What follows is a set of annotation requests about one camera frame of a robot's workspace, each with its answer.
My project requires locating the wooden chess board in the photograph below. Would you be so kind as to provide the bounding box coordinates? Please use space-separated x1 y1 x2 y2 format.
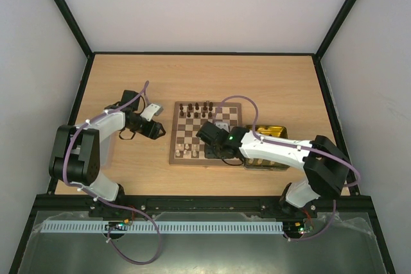
169 101 242 167

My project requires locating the yellow tin tray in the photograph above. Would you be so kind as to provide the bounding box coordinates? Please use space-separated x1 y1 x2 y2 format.
239 124 290 171

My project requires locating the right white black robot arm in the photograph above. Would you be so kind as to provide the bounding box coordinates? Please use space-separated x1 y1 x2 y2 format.
196 122 350 218

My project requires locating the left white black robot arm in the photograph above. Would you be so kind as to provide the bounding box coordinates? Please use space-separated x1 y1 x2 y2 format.
49 90 166 202

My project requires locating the silver metal tray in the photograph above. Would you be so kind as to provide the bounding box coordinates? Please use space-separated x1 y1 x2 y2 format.
100 135 115 169

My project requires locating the clear plastic sheet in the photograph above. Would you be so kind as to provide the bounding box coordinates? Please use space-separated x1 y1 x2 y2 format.
19 211 385 273

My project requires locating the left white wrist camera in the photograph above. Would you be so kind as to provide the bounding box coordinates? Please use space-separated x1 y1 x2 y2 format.
140 103 163 121

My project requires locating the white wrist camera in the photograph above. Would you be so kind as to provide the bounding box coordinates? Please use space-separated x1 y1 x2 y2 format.
215 122 230 132
140 103 163 121

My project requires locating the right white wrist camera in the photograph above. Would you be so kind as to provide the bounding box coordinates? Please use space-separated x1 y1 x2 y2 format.
215 122 230 132

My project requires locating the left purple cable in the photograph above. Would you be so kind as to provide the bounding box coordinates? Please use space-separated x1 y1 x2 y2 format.
64 80 163 264

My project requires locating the grey slotted cable duct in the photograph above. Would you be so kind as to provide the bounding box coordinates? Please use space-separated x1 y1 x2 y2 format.
40 220 283 235

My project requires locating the black aluminium frame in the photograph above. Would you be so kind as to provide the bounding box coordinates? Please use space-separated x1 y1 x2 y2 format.
10 0 395 273

